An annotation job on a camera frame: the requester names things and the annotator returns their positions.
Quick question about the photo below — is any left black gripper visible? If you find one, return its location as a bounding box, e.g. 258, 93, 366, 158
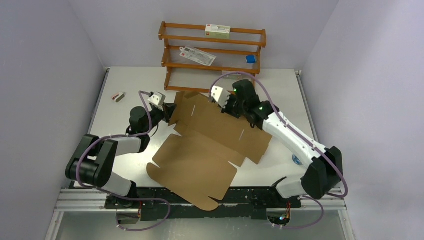
143, 102, 178, 134

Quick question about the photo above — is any brown cardboard box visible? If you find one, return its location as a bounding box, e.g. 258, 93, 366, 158
146, 91, 272, 200

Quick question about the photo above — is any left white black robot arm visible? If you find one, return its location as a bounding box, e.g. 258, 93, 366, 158
65, 103, 177, 208

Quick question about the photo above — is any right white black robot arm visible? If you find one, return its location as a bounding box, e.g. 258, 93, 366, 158
209, 79, 343, 207

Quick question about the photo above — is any grey box bottom shelf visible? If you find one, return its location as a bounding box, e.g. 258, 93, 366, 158
221, 70, 239, 75

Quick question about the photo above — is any white green box top shelf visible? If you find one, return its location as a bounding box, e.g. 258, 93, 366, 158
204, 24, 231, 40

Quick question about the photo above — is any small blue object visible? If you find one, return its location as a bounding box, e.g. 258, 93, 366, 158
245, 54, 257, 64

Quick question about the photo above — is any small red grey object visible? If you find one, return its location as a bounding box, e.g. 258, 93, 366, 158
111, 91, 126, 103

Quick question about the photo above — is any clear plastic packaged item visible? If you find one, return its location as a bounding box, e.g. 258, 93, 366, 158
179, 46, 216, 67

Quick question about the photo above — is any orange wooden shelf rack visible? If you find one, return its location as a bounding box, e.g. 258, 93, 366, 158
158, 21, 267, 93

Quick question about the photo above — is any round blue white sticker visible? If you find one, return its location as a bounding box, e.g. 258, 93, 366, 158
292, 154, 303, 166

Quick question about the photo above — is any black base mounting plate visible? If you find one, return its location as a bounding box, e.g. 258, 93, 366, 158
104, 186, 302, 221

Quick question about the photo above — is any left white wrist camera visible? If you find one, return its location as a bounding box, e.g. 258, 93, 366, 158
148, 92, 166, 110

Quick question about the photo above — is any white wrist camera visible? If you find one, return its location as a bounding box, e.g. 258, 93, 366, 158
148, 92, 166, 110
210, 85, 231, 109

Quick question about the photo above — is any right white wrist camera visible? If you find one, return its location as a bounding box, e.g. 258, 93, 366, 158
210, 85, 231, 109

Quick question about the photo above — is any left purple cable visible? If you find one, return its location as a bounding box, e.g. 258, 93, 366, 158
75, 91, 172, 232

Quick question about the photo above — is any purple cable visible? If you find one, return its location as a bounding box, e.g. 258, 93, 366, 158
207, 71, 349, 230
75, 91, 172, 232

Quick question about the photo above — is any aluminium rail frame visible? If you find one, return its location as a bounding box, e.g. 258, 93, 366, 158
54, 188, 347, 213

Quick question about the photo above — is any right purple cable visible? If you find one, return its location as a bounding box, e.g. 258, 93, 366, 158
207, 71, 349, 230

